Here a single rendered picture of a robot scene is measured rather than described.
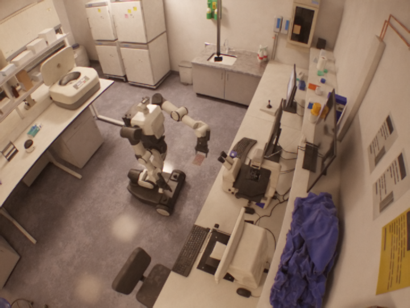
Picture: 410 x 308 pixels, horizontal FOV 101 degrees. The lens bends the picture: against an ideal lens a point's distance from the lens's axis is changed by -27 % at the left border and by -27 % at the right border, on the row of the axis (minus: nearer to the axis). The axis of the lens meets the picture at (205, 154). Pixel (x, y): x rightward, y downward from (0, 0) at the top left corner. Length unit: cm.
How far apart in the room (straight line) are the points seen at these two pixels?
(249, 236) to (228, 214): 65
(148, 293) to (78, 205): 172
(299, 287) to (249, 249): 37
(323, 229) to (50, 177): 367
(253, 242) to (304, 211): 36
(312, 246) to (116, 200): 250
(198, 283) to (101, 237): 156
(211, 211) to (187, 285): 67
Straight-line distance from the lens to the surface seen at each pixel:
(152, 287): 218
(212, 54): 421
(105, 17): 463
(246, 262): 137
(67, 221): 335
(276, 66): 402
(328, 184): 178
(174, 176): 288
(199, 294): 185
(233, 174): 189
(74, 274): 306
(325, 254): 131
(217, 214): 202
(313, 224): 139
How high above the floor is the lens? 259
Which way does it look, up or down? 51 degrees down
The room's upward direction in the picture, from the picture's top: 2 degrees counter-clockwise
